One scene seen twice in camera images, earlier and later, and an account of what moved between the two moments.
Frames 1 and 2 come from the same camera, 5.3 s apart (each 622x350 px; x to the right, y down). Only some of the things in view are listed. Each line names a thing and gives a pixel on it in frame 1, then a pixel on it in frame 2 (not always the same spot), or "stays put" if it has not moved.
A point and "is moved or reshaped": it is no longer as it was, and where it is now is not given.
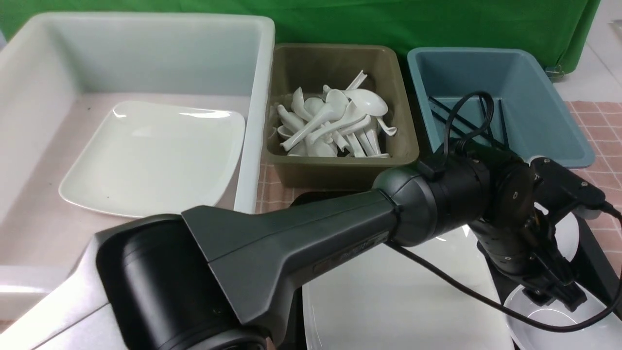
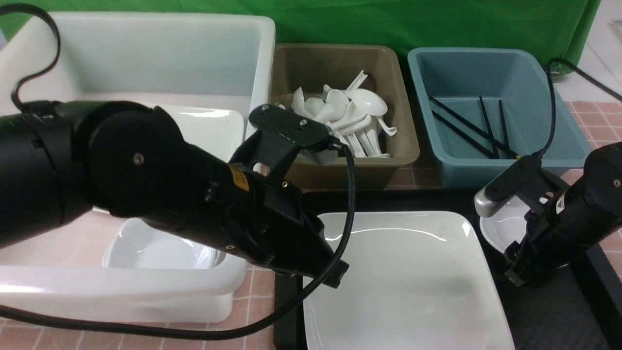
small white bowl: [529, 334] is moved or reshaped
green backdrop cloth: [559, 30] stays put
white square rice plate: [383, 300] stays put
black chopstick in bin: [503, 126] stays put
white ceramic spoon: [369, 102] stays put
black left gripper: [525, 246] to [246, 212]
